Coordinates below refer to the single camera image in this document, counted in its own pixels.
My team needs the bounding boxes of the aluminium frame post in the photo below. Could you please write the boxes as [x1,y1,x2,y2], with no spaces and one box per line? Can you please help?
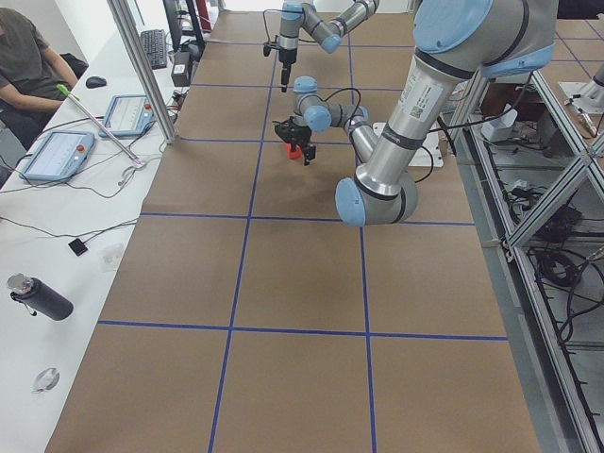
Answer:
[107,0,176,144]

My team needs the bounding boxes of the blue teach pendant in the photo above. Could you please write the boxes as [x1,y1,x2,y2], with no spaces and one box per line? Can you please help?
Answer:
[19,130,96,183]
[103,94,155,138]

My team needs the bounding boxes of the seated person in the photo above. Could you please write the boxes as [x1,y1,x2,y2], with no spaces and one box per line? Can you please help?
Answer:
[1,8,78,149]

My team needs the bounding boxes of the near blue teach pendant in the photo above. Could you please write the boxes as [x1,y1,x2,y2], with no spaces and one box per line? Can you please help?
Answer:
[19,130,96,183]

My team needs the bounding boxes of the black computer mouse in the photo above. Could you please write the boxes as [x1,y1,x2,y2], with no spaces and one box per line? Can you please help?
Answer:
[85,76,108,89]

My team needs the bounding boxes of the aluminium frame rack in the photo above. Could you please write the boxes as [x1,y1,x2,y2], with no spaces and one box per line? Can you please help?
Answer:
[447,18,604,453]

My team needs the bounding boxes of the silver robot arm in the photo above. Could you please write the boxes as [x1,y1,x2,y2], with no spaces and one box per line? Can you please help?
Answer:
[263,0,380,92]
[275,0,559,227]

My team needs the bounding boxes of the metal rod green tip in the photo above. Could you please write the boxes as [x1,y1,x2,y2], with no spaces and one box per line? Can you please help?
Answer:
[57,84,146,169]

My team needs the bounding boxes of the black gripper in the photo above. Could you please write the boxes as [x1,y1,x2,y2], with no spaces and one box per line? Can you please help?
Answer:
[278,47,296,92]
[274,115,316,166]

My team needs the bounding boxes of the far blue teach pendant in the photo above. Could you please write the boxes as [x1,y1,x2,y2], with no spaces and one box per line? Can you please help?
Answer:
[103,94,155,138]

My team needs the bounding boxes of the black water bottle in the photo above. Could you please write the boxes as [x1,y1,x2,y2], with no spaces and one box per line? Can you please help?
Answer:
[7,273,74,321]

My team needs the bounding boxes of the black keyboard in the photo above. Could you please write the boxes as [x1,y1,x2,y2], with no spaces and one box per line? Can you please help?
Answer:
[140,29,167,70]

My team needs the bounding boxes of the red block image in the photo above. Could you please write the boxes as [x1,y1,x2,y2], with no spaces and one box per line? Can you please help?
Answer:
[285,143,303,159]

